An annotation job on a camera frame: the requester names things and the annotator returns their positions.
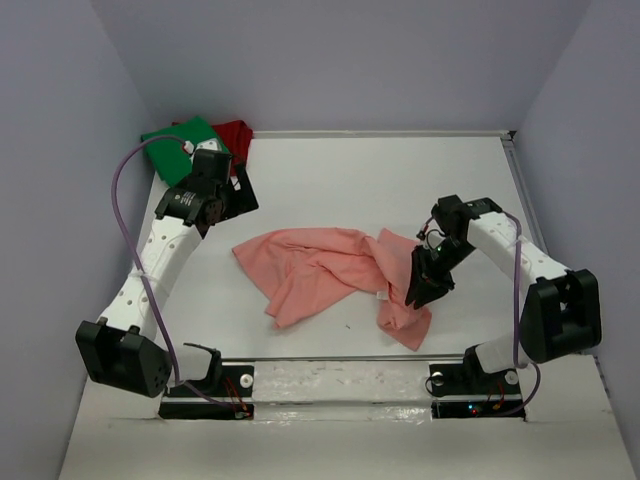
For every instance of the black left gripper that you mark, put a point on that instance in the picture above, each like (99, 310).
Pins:
(243, 203)

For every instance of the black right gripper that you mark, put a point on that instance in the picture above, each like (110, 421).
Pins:
(427, 273)

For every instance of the pink t shirt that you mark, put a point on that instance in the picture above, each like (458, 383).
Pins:
(304, 271)

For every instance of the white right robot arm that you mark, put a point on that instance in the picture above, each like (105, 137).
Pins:
(556, 309)

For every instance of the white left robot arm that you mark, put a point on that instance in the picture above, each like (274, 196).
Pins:
(119, 348)

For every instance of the red folded t shirt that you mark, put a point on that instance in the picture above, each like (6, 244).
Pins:
(234, 136)

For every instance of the green folded t shirt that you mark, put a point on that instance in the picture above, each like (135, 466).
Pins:
(170, 161)

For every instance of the white front cover board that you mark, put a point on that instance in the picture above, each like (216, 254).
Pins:
(569, 433)

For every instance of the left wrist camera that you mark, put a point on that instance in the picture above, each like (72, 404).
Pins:
(210, 144)

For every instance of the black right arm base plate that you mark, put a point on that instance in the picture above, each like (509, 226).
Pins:
(454, 396)

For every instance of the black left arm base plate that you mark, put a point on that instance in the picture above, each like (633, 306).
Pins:
(230, 399)

